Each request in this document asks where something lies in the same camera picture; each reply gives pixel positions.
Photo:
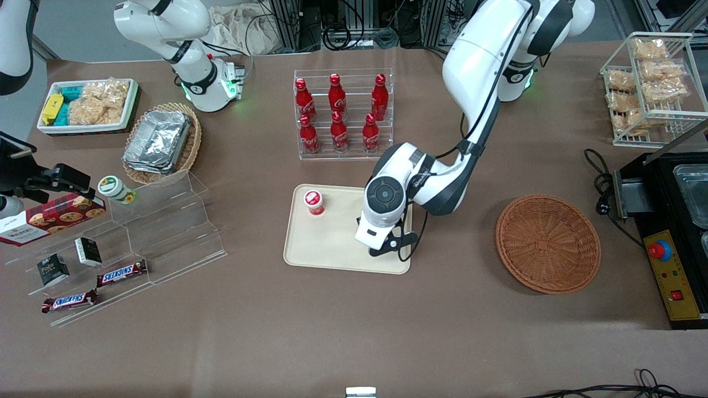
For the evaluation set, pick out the round brown wicker basket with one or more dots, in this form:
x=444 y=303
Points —
x=547 y=243

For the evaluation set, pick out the teal snack packet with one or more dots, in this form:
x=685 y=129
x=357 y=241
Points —
x=72 y=92
x=62 y=115

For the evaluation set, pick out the yellow snack packet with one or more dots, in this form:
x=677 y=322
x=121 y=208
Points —
x=52 y=108

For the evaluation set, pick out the red lid small cup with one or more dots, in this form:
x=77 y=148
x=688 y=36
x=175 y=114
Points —
x=313 y=202

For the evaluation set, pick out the yellow machine control panel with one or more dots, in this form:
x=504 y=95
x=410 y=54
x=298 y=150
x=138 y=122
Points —
x=675 y=282

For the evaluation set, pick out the oval wicker basket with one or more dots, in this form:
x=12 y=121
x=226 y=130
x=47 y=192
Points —
x=192 y=141

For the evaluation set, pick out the clear acrylic stepped shelf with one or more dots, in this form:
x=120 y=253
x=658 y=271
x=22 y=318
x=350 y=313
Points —
x=177 y=232

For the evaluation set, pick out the black sealing machine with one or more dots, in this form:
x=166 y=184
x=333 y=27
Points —
x=658 y=193

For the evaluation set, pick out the red emergency stop button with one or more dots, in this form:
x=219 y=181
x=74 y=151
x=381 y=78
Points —
x=660 y=250

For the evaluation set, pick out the clear bag of crackers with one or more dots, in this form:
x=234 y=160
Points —
x=622 y=101
x=628 y=121
x=666 y=91
x=664 y=69
x=619 y=80
x=650 y=50

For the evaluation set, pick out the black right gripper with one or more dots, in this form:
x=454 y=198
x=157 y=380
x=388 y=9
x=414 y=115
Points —
x=21 y=170

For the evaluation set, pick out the brown Snickers bar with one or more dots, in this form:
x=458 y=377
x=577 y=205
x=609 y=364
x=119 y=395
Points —
x=69 y=301
x=121 y=273

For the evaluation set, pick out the beige plastic serving tray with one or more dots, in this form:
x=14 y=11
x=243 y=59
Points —
x=326 y=243

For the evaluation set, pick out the steel pan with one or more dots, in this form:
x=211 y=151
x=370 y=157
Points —
x=694 y=193

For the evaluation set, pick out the small black box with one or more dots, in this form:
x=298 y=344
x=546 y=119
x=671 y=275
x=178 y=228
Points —
x=88 y=251
x=53 y=270

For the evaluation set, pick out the white rectangular plastic bin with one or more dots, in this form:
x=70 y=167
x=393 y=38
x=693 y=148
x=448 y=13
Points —
x=48 y=128

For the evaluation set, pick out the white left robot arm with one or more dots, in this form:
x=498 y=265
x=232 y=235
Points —
x=481 y=50

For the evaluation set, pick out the red tartan cookie box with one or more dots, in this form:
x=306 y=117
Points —
x=52 y=218

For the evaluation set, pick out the large clear rice cracker bag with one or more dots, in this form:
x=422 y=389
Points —
x=99 y=102

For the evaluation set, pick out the small white box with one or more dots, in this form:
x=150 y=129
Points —
x=360 y=392

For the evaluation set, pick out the green lid yogurt cup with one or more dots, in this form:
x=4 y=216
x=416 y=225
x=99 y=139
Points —
x=113 y=188

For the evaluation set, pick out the stack of foil containers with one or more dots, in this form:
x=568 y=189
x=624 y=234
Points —
x=157 y=141

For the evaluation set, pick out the clear acrylic bottle rack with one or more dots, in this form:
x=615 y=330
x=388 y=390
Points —
x=354 y=83

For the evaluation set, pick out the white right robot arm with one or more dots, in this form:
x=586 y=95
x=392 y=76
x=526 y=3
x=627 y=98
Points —
x=166 y=22

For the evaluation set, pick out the red cola bottle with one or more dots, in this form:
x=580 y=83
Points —
x=339 y=135
x=379 y=99
x=305 y=102
x=308 y=138
x=370 y=135
x=336 y=97

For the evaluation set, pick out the beige cloth bag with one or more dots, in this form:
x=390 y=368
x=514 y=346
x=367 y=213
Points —
x=238 y=27

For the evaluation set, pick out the brown table covering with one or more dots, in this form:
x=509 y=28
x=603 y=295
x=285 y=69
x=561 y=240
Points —
x=354 y=331

